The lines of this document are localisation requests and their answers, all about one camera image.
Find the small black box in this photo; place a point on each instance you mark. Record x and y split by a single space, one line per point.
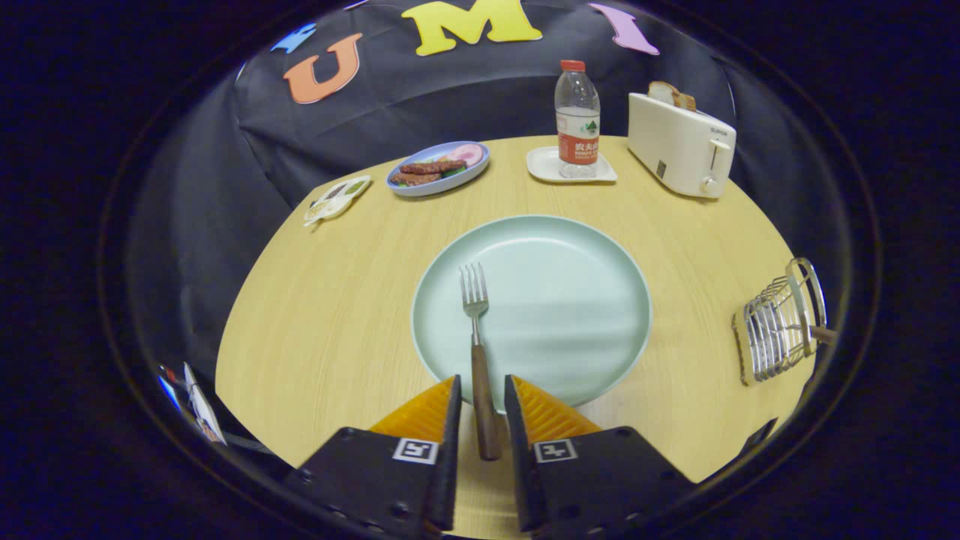
759 436

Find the brown meat strip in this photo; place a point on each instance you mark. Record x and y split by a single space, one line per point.
416 179
435 166

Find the pink ham slice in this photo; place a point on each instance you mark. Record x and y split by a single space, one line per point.
466 154

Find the white divided sauce dish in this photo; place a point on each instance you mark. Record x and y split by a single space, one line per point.
337 199

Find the blue plate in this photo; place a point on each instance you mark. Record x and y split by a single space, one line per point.
420 189

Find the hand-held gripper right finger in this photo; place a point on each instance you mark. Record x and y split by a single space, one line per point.
519 465

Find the white toaster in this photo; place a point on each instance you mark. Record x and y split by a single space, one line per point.
675 146

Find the white square coaster tray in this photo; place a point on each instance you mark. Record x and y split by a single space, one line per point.
541 165

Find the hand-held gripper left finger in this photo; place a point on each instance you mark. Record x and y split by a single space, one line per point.
448 465

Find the clear water bottle red cap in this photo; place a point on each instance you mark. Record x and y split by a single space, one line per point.
577 112

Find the pale green plate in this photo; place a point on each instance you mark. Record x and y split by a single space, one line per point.
570 300

